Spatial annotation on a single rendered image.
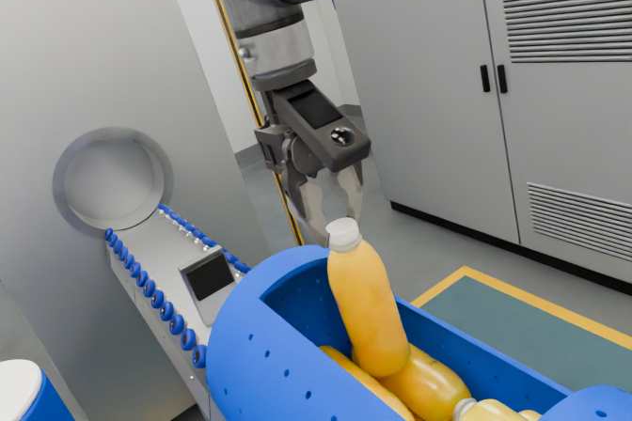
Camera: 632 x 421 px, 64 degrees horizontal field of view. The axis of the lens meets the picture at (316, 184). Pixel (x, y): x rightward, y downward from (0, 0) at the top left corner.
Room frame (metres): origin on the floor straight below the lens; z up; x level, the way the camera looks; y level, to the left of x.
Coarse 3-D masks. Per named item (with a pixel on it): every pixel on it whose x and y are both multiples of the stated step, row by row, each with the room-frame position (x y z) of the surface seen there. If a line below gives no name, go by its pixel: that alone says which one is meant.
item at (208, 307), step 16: (208, 256) 0.98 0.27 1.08; (224, 256) 1.00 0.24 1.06; (192, 272) 0.95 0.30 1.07; (208, 272) 0.96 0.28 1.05; (224, 272) 0.97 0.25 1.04; (192, 288) 0.95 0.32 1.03; (208, 288) 0.95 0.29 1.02; (224, 288) 0.98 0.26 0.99; (208, 304) 0.96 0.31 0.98; (208, 320) 0.96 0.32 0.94
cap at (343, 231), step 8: (336, 224) 0.54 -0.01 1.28; (344, 224) 0.54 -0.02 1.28; (352, 224) 0.53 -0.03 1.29; (328, 232) 0.53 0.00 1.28; (336, 232) 0.52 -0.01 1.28; (344, 232) 0.52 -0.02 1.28; (352, 232) 0.52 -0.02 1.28; (336, 240) 0.52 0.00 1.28; (344, 240) 0.52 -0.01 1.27; (352, 240) 0.52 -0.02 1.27
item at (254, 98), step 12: (216, 0) 1.26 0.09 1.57; (228, 24) 1.25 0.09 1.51; (228, 36) 1.27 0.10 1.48; (240, 60) 1.25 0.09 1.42; (240, 72) 1.27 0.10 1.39; (252, 96) 1.25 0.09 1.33; (252, 108) 1.27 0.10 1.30; (264, 108) 1.24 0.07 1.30; (276, 180) 1.27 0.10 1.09; (288, 216) 1.28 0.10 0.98; (300, 228) 1.23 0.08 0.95; (300, 240) 1.25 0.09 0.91; (312, 240) 1.24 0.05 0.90
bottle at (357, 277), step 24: (360, 240) 0.52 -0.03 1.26; (336, 264) 0.52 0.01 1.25; (360, 264) 0.51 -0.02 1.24; (336, 288) 0.51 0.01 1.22; (360, 288) 0.50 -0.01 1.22; (384, 288) 0.51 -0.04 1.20; (360, 312) 0.50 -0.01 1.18; (384, 312) 0.50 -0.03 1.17; (360, 336) 0.50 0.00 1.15; (384, 336) 0.50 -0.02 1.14; (360, 360) 0.51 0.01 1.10; (384, 360) 0.50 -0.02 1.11; (408, 360) 0.51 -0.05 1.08
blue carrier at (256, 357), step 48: (240, 288) 0.57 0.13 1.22; (288, 288) 0.60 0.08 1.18; (240, 336) 0.50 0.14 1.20; (288, 336) 0.45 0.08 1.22; (336, 336) 0.63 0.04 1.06; (432, 336) 0.55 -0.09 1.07; (240, 384) 0.46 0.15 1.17; (288, 384) 0.40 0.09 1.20; (336, 384) 0.36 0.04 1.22; (480, 384) 0.47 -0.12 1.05; (528, 384) 0.42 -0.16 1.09
